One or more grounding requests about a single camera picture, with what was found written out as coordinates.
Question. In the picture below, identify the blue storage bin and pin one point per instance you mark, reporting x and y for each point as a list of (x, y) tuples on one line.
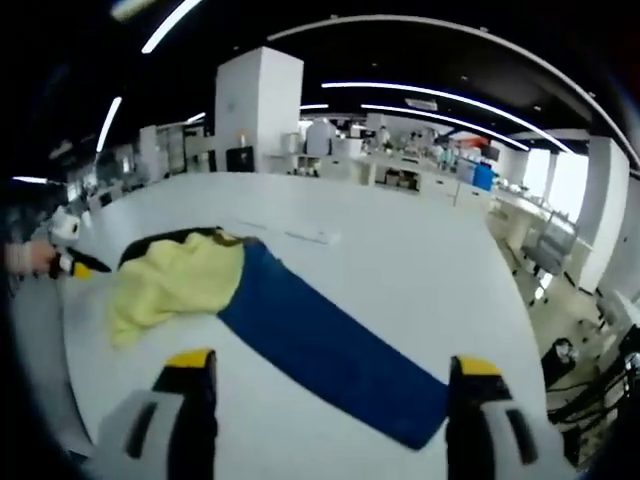
[(484, 176)]

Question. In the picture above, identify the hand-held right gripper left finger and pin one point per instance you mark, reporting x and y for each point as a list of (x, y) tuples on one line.
[(195, 430)]

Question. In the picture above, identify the curved ceiling light strip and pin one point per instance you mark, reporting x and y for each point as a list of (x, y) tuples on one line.
[(450, 97)]

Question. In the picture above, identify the yellow blue black garment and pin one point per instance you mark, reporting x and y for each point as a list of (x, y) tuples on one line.
[(320, 330)]

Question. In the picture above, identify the long ceiling light strip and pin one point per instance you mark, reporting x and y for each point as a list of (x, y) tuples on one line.
[(167, 25)]

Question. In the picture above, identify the person's left hand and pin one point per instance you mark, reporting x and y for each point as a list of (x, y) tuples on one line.
[(42, 259)]

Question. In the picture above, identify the black screen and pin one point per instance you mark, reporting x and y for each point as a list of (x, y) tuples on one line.
[(239, 160)]

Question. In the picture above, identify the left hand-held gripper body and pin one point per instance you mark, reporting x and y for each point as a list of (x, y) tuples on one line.
[(65, 227)]

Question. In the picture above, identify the white counter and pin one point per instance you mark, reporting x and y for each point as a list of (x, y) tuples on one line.
[(400, 175)]

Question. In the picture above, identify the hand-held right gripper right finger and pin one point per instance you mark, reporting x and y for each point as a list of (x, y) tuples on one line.
[(470, 430)]

